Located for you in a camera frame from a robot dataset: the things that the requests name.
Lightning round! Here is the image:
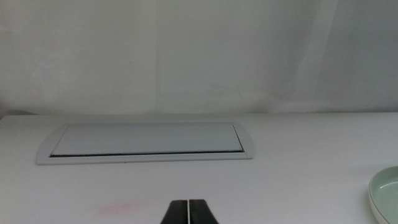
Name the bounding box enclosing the pale green shallow bowl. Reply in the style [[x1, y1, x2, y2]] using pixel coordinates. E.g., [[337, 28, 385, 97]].
[[368, 166, 398, 224]]

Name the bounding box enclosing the white curtain backdrop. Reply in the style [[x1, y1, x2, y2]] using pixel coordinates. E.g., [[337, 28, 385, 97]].
[[0, 0, 398, 118]]

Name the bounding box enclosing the white shallow bowl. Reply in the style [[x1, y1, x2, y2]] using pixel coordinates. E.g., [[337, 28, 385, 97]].
[[368, 186, 388, 224]]

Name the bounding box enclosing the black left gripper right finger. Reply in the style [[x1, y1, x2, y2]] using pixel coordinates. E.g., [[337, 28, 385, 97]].
[[188, 199, 220, 224]]

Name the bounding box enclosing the grey table cable hatch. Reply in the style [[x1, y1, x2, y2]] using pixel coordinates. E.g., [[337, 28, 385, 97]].
[[35, 121, 255, 166]]

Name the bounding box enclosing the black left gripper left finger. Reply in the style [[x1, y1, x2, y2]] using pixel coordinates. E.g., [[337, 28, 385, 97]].
[[159, 200, 189, 224]]

